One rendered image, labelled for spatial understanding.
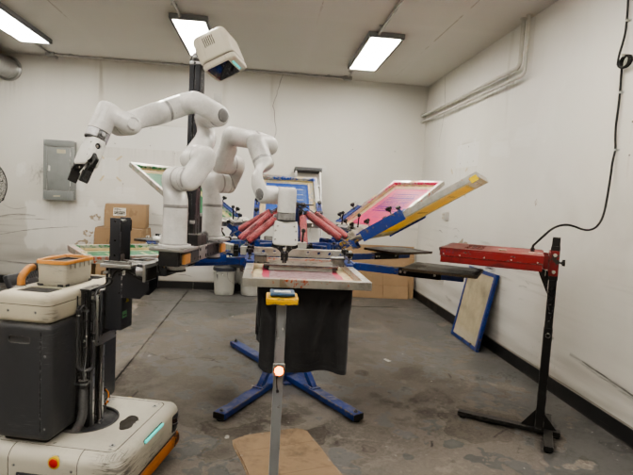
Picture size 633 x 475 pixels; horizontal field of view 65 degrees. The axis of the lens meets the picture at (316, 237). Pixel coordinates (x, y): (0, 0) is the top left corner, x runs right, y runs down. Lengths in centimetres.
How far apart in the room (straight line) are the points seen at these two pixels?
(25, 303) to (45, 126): 536
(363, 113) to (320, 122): 61
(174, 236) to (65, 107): 560
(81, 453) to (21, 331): 55
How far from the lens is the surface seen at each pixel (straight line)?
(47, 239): 751
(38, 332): 232
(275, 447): 225
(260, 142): 214
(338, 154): 700
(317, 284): 223
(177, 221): 198
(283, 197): 197
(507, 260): 303
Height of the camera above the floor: 136
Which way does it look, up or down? 5 degrees down
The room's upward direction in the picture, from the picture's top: 3 degrees clockwise
